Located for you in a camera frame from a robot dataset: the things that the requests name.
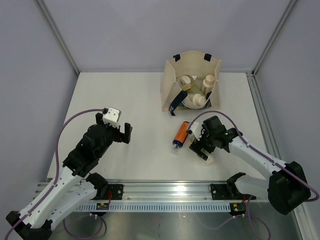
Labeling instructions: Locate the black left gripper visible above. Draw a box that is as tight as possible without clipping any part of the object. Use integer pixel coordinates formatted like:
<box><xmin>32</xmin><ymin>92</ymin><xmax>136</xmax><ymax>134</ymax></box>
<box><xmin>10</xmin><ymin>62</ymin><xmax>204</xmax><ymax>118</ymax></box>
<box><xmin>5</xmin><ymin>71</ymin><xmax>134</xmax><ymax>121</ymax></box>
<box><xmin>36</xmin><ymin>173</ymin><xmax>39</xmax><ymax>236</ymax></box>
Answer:
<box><xmin>96</xmin><ymin>113</ymin><xmax>132</xmax><ymax>159</ymax></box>

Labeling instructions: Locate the orange blue spray bottle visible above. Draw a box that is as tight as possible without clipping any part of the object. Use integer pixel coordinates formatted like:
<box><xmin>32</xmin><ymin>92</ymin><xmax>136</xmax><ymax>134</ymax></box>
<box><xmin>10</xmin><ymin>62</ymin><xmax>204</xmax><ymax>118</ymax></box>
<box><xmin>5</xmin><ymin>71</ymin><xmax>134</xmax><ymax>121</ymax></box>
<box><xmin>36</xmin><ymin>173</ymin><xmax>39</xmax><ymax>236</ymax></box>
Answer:
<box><xmin>171</xmin><ymin>121</ymin><xmax>190</xmax><ymax>155</ymax></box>

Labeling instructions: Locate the cream bottle with round cap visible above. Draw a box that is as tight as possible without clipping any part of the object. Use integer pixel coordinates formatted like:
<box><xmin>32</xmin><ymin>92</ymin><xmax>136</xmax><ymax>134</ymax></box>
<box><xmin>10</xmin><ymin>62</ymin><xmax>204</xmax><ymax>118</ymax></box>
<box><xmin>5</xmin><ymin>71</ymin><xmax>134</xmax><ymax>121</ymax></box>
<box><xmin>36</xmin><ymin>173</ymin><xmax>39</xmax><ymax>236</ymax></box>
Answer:
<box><xmin>190</xmin><ymin>93</ymin><xmax>207</xmax><ymax>106</ymax></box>

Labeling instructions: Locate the white cream bottle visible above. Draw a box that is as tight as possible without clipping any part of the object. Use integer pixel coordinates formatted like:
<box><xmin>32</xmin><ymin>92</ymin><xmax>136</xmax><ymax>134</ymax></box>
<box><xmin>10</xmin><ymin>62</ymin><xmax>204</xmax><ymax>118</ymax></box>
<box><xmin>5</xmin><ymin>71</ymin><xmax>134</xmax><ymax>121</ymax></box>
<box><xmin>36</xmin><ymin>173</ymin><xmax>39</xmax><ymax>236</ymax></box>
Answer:
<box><xmin>201</xmin><ymin>75</ymin><xmax>216</xmax><ymax>93</ymax></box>

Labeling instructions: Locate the sage green bottle white cap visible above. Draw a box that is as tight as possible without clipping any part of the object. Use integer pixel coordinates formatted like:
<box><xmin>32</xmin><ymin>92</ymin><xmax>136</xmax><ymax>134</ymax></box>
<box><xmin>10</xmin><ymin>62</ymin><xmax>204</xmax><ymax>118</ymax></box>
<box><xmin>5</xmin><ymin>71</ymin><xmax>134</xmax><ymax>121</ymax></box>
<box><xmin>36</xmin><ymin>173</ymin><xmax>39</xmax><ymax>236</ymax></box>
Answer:
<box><xmin>202</xmin><ymin>149</ymin><xmax>215</xmax><ymax>166</ymax></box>

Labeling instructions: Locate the small sage green bottle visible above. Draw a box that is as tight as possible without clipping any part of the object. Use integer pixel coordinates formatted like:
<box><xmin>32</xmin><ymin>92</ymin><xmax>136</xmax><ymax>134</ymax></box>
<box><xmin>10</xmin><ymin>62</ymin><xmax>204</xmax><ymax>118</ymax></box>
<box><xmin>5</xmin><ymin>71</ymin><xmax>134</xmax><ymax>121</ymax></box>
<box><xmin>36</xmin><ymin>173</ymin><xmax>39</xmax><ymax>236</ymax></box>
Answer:
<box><xmin>186</xmin><ymin>85</ymin><xmax>203</xmax><ymax>95</ymax></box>

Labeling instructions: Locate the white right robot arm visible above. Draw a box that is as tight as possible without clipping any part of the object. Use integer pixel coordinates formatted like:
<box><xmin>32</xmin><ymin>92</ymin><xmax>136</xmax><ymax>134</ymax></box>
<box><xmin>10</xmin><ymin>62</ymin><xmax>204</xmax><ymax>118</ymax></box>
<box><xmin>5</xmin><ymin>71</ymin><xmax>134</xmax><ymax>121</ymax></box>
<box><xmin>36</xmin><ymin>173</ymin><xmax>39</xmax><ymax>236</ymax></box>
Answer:
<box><xmin>187</xmin><ymin>116</ymin><xmax>311</xmax><ymax>215</ymax></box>

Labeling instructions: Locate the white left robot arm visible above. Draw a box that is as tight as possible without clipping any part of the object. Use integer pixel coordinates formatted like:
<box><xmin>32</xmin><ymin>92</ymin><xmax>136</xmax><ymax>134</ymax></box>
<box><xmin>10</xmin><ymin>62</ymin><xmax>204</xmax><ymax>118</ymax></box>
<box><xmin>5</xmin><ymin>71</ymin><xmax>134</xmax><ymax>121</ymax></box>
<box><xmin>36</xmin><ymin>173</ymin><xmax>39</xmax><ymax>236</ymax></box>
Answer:
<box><xmin>5</xmin><ymin>107</ymin><xmax>133</xmax><ymax>240</ymax></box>

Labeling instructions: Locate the beige canvas tote bag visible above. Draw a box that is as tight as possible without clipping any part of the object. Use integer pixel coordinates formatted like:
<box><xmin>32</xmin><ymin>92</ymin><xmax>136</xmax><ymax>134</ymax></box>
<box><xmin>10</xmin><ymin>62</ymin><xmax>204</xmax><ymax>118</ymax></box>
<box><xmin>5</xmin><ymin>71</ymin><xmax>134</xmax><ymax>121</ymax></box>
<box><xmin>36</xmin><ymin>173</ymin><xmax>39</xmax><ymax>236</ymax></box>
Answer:
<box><xmin>160</xmin><ymin>50</ymin><xmax>222</xmax><ymax>115</ymax></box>

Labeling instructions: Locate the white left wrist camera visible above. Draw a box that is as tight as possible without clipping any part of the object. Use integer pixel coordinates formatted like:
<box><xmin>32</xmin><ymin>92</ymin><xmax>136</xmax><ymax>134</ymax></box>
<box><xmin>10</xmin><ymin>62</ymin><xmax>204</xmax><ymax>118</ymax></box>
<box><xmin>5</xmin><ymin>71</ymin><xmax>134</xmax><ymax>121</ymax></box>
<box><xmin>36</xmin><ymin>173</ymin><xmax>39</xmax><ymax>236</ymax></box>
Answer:
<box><xmin>102</xmin><ymin>107</ymin><xmax>122</xmax><ymax>129</ymax></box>

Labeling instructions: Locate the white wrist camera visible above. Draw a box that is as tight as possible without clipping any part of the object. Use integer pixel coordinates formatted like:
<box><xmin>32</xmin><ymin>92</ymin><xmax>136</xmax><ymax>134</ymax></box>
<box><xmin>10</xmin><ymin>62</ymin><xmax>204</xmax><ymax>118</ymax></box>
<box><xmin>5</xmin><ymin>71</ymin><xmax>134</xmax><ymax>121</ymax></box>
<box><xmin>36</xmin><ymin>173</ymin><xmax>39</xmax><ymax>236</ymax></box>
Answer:
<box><xmin>102</xmin><ymin>107</ymin><xmax>122</xmax><ymax>129</ymax></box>
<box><xmin>187</xmin><ymin>121</ymin><xmax>202</xmax><ymax>141</ymax></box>

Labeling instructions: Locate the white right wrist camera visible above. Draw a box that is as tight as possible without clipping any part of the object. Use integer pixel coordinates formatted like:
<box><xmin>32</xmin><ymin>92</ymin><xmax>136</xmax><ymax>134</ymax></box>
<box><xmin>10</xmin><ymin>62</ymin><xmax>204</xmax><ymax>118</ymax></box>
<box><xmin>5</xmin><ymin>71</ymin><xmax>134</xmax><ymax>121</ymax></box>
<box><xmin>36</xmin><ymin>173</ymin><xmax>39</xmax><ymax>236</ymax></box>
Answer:
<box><xmin>187</xmin><ymin>121</ymin><xmax>202</xmax><ymax>141</ymax></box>

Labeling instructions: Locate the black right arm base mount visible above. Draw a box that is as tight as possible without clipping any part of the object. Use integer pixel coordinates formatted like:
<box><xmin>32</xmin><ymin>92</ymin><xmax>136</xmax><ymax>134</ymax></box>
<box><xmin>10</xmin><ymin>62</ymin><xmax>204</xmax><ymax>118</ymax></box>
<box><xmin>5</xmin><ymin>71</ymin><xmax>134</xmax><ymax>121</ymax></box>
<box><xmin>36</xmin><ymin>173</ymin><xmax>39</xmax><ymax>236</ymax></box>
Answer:
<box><xmin>208</xmin><ymin>183</ymin><xmax>257</xmax><ymax>201</ymax></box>

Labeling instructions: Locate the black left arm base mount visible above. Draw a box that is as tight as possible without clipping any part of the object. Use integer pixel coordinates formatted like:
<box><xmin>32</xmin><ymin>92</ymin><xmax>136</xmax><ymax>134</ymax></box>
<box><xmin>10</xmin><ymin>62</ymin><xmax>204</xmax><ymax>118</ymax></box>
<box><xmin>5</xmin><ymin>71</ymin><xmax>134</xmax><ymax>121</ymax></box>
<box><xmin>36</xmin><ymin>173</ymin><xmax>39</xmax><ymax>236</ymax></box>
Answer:
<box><xmin>92</xmin><ymin>184</ymin><xmax>124</xmax><ymax>201</ymax></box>

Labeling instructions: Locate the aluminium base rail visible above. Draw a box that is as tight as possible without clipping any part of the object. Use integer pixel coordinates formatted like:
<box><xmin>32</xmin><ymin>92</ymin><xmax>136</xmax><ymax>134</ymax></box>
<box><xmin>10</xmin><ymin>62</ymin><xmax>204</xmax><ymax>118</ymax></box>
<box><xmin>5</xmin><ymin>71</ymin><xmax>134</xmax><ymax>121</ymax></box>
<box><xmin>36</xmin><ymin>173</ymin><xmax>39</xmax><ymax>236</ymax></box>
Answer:
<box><xmin>34</xmin><ymin>178</ymin><xmax>305</xmax><ymax>203</ymax></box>

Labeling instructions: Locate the slotted white cable duct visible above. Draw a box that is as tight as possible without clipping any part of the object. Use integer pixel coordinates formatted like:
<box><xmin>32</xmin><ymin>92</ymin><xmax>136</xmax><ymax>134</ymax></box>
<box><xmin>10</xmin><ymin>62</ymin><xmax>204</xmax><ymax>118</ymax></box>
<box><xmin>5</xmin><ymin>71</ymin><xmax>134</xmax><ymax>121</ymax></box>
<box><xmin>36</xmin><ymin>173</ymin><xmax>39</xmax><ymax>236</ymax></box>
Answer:
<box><xmin>74</xmin><ymin>202</ymin><xmax>231</xmax><ymax>213</ymax></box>

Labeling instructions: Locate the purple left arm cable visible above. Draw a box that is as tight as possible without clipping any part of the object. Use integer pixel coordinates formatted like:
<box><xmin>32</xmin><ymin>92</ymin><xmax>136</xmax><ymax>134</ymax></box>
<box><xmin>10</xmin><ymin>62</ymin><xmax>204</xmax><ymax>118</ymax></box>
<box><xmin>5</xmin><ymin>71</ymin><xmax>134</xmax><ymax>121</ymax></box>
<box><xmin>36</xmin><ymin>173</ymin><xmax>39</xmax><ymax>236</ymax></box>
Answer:
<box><xmin>3</xmin><ymin>107</ymin><xmax>108</xmax><ymax>238</ymax></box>

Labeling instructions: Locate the left aluminium frame post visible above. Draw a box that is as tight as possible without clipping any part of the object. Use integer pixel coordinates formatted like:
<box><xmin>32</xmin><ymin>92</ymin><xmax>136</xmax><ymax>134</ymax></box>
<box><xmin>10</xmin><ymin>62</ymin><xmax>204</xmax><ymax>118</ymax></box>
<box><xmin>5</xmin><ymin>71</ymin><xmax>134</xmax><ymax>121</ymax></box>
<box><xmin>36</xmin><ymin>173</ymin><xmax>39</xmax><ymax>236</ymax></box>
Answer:
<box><xmin>34</xmin><ymin>0</ymin><xmax>81</xmax><ymax>77</ymax></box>

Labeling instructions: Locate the aluminium frame post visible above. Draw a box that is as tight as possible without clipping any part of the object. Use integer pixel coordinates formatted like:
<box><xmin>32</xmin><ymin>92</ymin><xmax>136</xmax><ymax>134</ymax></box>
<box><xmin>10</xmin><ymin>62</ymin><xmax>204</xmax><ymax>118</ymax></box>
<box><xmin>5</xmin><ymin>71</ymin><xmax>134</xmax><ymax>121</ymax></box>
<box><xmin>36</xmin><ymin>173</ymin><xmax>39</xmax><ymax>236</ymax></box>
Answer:
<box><xmin>251</xmin><ymin>0</ymin><xmax>300</xmax><ymax>77</ymax></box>
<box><xmin>34</xmin><ymin>0</ymin><xmax>81</xmax><ymax>77</ymax></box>

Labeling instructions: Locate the right aluminium frame post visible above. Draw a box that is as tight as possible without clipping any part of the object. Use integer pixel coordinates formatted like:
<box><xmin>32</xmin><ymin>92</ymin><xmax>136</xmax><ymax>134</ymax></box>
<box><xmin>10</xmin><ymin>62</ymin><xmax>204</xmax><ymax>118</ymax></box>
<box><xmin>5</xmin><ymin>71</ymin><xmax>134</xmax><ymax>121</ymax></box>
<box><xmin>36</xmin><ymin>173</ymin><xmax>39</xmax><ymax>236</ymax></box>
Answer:
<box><xmin>251</xmin><ymin>0</ymin><xmax>300</xmax><ymax>77</ymax></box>

